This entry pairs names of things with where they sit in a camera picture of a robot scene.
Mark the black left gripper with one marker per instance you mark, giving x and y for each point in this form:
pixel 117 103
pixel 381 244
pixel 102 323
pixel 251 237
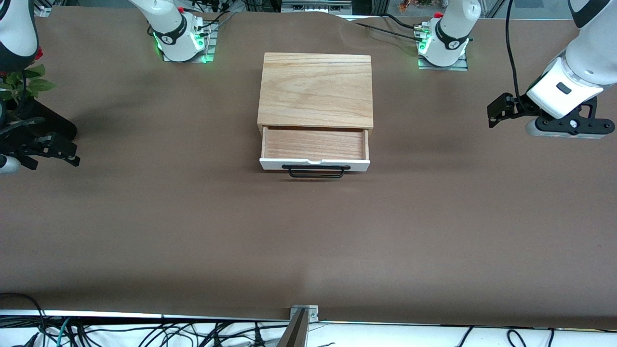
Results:
pixel 518 108

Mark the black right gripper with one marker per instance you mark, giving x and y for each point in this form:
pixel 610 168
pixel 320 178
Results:
pixel 19 143

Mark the white-fronted wooden drawer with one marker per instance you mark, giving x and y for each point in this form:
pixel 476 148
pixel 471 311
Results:
pixel 313 143

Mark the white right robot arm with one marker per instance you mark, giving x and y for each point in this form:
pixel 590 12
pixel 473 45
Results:
pixel 168 24

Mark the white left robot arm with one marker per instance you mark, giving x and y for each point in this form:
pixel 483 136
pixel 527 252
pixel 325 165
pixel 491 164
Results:
pixel 585 67

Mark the wooden drawer cabinet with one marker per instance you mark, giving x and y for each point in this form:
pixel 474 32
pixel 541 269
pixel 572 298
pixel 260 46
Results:
pixel 315 89

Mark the black plant stand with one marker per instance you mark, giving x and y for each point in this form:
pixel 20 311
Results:
pixel 48 123

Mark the red flower green plant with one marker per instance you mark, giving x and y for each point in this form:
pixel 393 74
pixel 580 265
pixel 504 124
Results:
pixel 33 86

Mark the orange decoration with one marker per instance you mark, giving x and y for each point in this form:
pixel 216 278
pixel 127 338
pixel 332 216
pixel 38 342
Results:
pixel 414 5

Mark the brown table cover sheet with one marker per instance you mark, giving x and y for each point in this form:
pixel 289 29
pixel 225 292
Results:
pixel 308 241

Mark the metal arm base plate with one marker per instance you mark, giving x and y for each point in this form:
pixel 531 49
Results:
pixel 212 48
pixel 460 65

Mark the aluminium frame rail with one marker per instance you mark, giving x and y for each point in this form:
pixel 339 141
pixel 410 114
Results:
pixel 315 6

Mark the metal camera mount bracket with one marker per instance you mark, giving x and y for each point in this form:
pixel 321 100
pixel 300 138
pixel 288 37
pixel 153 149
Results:
pixel 303 327

